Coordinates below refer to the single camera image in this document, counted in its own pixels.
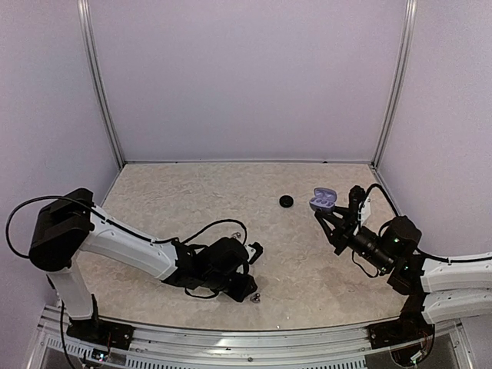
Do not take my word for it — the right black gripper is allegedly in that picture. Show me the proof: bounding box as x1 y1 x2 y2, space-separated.
316 204 395 274

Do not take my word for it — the grey oval earbud case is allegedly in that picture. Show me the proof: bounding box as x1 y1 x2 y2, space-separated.
309 187 337 213

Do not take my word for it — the black round charging case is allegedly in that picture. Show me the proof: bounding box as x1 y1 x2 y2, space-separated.
278 194 294 208

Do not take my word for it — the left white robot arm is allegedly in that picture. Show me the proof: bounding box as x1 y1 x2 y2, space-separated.
28 188 263 342

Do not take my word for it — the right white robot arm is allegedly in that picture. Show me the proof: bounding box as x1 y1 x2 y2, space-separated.
314 207 491 341

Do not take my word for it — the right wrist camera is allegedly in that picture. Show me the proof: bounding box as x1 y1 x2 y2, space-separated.
349 185 371 227

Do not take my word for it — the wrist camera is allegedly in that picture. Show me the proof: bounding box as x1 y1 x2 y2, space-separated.
245 242 264 265
349 185 371 227

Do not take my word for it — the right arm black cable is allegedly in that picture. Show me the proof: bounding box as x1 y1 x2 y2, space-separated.
351 183 492 280

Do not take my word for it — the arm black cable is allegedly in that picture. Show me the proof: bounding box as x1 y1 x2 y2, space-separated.
5 195 249 299
351 183 492 280

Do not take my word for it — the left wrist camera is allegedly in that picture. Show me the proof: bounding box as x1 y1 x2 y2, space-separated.
245 242 264 265

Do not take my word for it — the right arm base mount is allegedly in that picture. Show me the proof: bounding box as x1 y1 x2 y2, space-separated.
367 293 435 349

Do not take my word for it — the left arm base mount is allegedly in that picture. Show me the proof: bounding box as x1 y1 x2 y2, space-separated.
67 295 135 351

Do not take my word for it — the front aluminium rail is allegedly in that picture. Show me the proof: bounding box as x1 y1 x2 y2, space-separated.
28 303 472 369

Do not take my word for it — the right aluminium frame post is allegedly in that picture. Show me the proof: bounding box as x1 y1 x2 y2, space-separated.
371 0 417 171

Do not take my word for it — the aluminium frame post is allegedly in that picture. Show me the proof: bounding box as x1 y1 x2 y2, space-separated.
371 0 417 171
77 0 126 171

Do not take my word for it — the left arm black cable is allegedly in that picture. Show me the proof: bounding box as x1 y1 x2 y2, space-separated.
5 195 249 299

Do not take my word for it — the left aluminium frame post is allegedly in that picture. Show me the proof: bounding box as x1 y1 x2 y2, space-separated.
77 0 126 171

